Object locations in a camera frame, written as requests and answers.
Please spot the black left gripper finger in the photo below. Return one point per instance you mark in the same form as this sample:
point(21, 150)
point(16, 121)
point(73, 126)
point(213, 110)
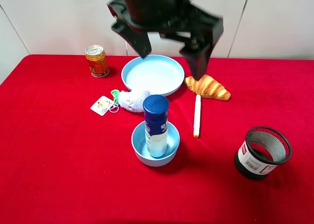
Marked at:
point(197, 53)
point(138, 41)

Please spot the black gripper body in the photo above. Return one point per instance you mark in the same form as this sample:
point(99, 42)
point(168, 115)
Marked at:
point(136, 18)

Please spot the blue and white bottle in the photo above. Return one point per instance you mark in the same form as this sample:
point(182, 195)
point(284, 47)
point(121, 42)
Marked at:
point(156, 124)

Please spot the croissant bread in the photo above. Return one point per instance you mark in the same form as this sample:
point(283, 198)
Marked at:
point(207, 87)

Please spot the light blue plate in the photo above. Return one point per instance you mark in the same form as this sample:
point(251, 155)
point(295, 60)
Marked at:
point(158, 74)

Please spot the orange drink can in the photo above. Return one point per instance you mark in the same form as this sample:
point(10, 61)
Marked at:
point(97, 62)

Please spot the grey plush toy green leaves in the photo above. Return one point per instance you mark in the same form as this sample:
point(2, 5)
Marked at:
point(130, 100)

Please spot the colourful paper hang tag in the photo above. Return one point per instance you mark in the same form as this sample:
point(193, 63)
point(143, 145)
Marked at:
point(102, 105)

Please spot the white marker pen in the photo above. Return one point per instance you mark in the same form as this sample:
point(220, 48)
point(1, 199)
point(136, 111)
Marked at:
point(197, 116)

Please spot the light blue bowl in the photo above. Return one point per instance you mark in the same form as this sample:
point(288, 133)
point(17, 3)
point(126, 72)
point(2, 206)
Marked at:
point(139, 145)

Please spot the black mesh pen holder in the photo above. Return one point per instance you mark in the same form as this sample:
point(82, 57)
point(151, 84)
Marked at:
point(263, 149)

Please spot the red velvet tablecloth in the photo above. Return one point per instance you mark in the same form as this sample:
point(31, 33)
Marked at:
point(61, 163)

